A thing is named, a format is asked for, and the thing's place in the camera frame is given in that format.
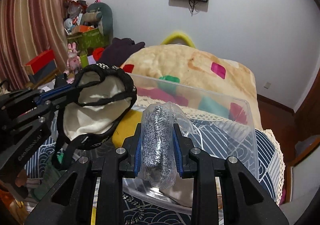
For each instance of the clear plastic storage box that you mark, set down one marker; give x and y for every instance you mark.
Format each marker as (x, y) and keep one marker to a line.
(225, 127)

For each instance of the pink rabbit figure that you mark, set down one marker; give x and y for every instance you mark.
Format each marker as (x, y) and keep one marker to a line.
(74, 61)

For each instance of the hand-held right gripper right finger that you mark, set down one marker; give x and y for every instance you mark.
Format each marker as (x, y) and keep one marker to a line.
(178, 151)

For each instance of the green knit cloth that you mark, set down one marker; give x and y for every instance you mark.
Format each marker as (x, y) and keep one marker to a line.
(47, 182)

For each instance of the striped brown curtain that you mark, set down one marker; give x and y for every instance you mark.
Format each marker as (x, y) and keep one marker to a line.
(32, 15)

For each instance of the red and grey box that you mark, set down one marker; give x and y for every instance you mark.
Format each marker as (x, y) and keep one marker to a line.
(41, 65)

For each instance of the yellow cloth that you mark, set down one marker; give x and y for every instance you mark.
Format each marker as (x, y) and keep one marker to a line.
(125, 130)

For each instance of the black and cream cloth pouch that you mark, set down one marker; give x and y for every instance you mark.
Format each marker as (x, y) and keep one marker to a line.
(82, 117)

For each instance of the grey knit socks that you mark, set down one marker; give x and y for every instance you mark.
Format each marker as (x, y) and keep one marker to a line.
(156, 135)

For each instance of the blue wave patterned bedsheet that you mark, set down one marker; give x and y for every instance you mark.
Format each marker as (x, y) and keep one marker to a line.
(265, 165)

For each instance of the red cloth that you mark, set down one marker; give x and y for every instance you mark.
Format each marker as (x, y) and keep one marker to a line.
(98, 53)

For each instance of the yellow foam arch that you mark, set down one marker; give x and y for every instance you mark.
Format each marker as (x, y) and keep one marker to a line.
(178, 35)

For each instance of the green cardboard box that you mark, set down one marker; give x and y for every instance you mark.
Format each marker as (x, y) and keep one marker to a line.
(90, 39)

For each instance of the cream blanket with coloured patches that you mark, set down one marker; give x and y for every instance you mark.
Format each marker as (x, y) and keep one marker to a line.
(175, 61)

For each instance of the person's left hand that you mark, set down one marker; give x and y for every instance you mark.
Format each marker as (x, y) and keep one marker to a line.
(21, 180)

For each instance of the pile of toys and packets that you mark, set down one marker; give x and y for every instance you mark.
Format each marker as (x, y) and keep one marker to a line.
(73, 19)

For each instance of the wooden cabinet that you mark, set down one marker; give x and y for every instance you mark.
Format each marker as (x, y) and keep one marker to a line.
(307, 120)

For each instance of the wall socket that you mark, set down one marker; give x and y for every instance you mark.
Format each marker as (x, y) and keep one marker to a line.
(267, 85)

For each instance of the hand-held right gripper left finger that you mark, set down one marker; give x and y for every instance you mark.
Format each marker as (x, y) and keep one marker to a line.
(137, 155)

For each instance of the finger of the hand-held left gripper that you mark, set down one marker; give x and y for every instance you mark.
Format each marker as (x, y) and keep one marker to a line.
(56, 90)
(62, 102)

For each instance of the dark purple garment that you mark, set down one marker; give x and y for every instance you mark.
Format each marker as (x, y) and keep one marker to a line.
(117, 49)

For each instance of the green dinosaur plush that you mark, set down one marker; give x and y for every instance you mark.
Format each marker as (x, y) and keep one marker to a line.
(105, 15)

